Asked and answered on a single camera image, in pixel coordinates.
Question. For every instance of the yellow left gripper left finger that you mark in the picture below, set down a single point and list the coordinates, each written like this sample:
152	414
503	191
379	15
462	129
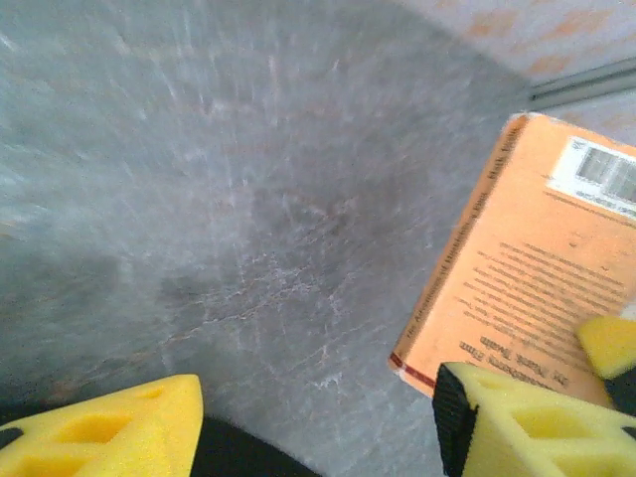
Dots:
124	432

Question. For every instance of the orange paperback book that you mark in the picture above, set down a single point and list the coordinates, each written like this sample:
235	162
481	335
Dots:
522	238

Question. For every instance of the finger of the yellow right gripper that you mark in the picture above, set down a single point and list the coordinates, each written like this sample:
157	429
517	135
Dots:
613	343

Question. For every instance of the aluminium frame post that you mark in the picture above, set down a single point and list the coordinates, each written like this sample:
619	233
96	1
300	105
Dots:
586	84

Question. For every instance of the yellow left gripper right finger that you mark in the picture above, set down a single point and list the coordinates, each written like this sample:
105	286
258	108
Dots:
522	437

